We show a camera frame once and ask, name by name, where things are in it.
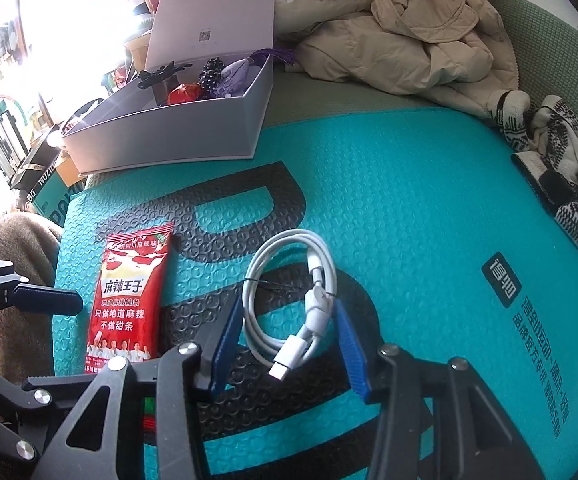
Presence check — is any white usb cable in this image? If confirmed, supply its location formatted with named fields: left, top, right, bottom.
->
left=240, top=227, right=339, bottom=383

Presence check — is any large red snack packet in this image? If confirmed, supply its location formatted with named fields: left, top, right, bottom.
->
left=84, top=222, right=173, bottom=374

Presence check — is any small red candy packet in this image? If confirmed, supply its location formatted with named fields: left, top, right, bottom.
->
left=167, top=84, right=203, bottom=105

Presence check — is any purple drawstring pouch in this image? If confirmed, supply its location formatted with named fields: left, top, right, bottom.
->
left=211, top=58, right=264, bottom=99

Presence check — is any polka dot black scrunchie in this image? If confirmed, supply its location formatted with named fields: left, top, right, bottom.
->
left=198, top=58, right=225, bottom=98

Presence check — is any teal bubble mailer mat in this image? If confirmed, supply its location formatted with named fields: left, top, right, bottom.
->
left=54, top=107, right=578, bottom=479

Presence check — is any black white knit scarf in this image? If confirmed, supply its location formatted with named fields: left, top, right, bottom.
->
left=488, top=90, right=578, bottom=248

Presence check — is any white open gift box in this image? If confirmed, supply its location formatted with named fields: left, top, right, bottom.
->
left=63, top=0, right=275, bottom=174

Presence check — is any beige puffer jacket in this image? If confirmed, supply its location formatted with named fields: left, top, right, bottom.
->
left=274, top=0, right=519, bottom=118

